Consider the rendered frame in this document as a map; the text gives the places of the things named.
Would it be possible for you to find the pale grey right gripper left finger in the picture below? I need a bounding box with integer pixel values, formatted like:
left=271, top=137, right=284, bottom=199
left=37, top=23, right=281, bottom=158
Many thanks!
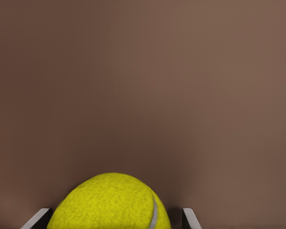
left=19, top=208, right=53, bottom=229

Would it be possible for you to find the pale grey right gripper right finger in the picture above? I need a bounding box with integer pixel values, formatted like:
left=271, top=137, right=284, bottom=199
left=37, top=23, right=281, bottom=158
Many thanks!
left=181, top=207, right=203, bottom=229

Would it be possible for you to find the yellow tennis ball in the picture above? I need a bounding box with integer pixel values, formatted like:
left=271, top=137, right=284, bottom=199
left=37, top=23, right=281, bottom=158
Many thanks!
left=46, top=172, right=172, bottom=229

